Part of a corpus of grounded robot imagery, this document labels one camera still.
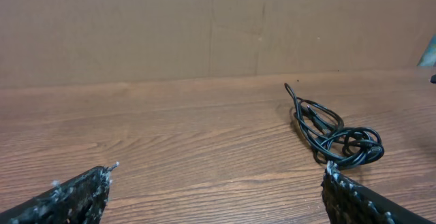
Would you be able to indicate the brown cardboard backdrop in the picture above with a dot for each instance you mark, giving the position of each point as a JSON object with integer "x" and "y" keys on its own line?
{"x": 55, "y": 42}

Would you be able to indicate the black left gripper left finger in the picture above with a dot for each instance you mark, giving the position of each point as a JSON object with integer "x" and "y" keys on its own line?
{"x": 79, "y": 200}

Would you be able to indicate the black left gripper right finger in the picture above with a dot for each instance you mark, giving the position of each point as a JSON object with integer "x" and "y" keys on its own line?
{"x": 348, "y": 202}

